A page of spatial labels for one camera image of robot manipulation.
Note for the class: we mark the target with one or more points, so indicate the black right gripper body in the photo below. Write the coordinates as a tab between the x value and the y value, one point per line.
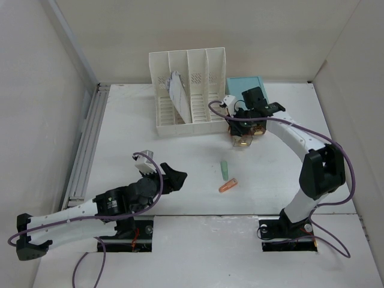
242	127

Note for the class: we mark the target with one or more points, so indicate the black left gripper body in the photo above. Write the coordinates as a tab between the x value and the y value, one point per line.
156	177

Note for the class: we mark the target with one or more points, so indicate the green capsule case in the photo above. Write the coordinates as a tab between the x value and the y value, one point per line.
224	170

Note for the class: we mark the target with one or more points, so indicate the teal mini drawer cabinet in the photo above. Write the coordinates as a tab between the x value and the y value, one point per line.
237	85

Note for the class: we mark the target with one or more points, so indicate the orange usb stick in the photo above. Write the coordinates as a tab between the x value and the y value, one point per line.
228	185

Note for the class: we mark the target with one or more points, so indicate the white paper booklet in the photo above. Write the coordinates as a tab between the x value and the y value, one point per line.
178	96

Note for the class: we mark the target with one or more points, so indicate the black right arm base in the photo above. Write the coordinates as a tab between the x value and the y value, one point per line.
278	234

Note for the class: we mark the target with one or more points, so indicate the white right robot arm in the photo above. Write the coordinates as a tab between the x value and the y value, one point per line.
322	169

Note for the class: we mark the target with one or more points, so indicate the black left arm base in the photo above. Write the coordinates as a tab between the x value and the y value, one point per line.
137	238

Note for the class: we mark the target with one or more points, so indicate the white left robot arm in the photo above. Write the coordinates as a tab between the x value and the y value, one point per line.
108	214

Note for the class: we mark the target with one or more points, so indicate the white four-slot file organizer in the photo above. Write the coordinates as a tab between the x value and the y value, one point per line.
203	73

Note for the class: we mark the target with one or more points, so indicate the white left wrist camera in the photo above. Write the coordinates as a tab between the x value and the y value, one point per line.
143	162

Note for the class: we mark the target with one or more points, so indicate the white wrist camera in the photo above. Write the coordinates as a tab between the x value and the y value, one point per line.
143	162
229	103

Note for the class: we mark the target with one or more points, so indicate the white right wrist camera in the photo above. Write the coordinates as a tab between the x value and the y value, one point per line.
229	103

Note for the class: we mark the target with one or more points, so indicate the aluminium rail frame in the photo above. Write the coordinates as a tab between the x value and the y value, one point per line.
75	188

